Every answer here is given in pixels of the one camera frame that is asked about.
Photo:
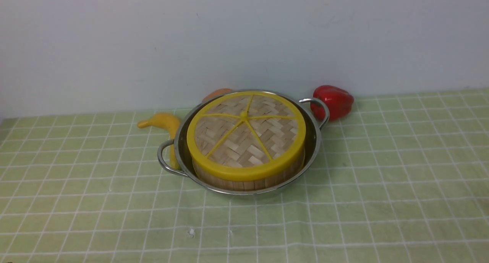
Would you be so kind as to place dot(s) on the yellow banana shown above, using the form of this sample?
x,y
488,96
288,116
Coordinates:
x,y
170,123

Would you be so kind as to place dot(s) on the woven bamboo steamer lid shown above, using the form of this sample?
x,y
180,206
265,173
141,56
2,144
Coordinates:
x,y
246,137

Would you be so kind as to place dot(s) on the green checkered tablecloth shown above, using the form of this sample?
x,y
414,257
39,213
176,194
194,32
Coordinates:
x,y
402,179

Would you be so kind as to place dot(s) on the stainless steel pot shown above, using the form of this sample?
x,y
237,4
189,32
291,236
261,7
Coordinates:
x,y
315,113

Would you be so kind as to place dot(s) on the orange round fruit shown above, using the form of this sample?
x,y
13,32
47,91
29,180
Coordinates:
x,y
216,93

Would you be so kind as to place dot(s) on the red bell pepper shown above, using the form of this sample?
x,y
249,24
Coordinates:
x,y
338,101

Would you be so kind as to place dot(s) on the bamboo steamer basket yellow rim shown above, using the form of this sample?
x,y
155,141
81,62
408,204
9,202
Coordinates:
x,y
244,182

